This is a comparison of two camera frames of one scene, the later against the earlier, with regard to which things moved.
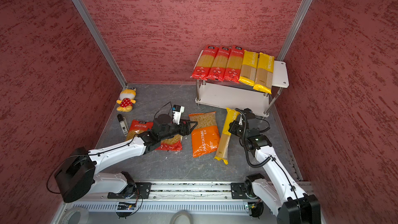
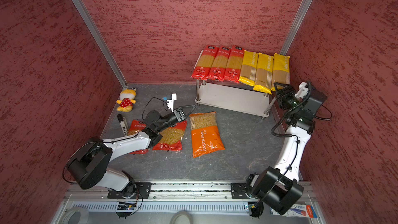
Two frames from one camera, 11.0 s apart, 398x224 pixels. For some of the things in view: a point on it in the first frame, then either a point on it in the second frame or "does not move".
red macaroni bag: x=137 y=126 does not move
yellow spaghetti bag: x=249 y=68 does not move
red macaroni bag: x=174 y=143 does not move
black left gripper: x=183 y=127 -> x=179 y=114
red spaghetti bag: x=217 y=69 does not move
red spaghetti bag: x=234 y=66 does not move
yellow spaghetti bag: x=222 y=152 -> x=281 y=70
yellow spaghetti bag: x=264 y=74 does not move
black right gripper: x=235 y=127 -> x=283 y=93
